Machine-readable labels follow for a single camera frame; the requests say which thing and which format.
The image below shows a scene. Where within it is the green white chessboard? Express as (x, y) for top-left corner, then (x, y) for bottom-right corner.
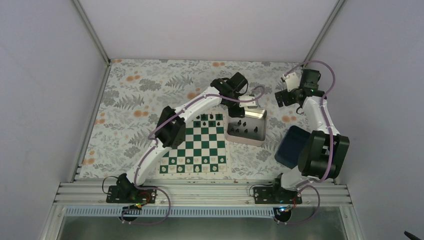
(156, 111), (231, 179)

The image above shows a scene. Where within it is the aluminium rail frame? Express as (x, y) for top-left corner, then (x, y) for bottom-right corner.
(53, 179), (353, 207)

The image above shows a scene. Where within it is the pink metal tin tray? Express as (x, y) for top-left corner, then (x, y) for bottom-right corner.
(225, 107), (268, 147)

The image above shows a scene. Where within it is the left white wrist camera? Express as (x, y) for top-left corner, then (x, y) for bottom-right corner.
(238, 95), (259, 108)

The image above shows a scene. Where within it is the floral table mat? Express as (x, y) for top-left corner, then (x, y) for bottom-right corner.
(79, 59), (312, 180)

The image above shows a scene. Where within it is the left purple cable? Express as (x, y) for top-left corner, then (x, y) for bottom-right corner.
(119, 85), (266, 226)

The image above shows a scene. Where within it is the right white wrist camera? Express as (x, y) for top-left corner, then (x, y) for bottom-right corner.
(281, 72), (301, 92)

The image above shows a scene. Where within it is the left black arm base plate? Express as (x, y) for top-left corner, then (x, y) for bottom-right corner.
(105, 185), (157, 205)

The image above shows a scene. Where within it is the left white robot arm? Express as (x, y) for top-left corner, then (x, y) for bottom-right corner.
(115, 72), (248, 203)

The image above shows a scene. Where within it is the dark blue tin lid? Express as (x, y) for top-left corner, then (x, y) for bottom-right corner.
(274, 125), (311, 169)

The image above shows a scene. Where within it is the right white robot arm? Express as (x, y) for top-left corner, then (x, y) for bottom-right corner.
(270, 69), (350, 204)

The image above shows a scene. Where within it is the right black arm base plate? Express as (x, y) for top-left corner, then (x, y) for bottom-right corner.
(253, 186), (303, 205)

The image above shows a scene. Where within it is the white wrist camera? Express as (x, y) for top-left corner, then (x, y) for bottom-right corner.
(281, 72), (301, 92)
(238, 95), (259, 108)

